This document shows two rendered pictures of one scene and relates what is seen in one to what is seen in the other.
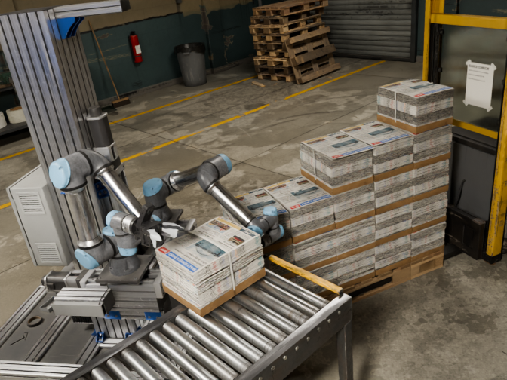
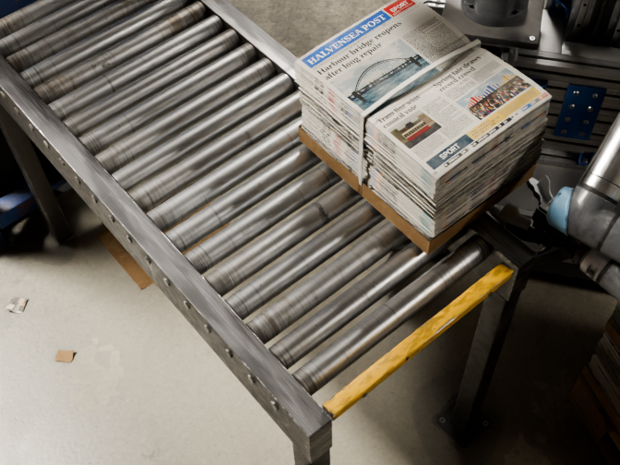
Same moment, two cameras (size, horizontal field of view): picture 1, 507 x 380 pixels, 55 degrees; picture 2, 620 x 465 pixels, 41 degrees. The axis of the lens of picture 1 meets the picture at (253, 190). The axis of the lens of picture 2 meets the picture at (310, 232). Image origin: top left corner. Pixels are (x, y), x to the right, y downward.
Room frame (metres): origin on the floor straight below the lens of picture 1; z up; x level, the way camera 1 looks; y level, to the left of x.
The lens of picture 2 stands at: (1.66, -0.87, 2.10)
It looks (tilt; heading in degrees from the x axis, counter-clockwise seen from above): 54 degrees down; 93
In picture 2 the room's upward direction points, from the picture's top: 3 degrees counter-clockwise
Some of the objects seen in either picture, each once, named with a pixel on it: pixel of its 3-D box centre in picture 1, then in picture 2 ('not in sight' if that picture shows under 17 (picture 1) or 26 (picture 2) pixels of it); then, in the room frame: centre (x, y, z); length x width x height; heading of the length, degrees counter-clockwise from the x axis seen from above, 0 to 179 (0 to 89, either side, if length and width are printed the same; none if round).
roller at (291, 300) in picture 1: (280, 294); (370, 289); (1.73, -0.06, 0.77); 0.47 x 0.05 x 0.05; 40
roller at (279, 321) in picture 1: (259, 309); (324, 245); (1.65, 0.04, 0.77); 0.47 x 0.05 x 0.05; 40
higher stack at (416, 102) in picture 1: (411, 181); not in sight; (2.93, -1.07, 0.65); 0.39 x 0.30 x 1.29; 21
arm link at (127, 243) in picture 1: (129, 240); not in sight; (1.78, 0.55, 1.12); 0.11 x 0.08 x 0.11; 141
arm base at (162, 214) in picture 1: (158, 210); not in sight; (2.52, 0.57, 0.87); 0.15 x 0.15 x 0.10
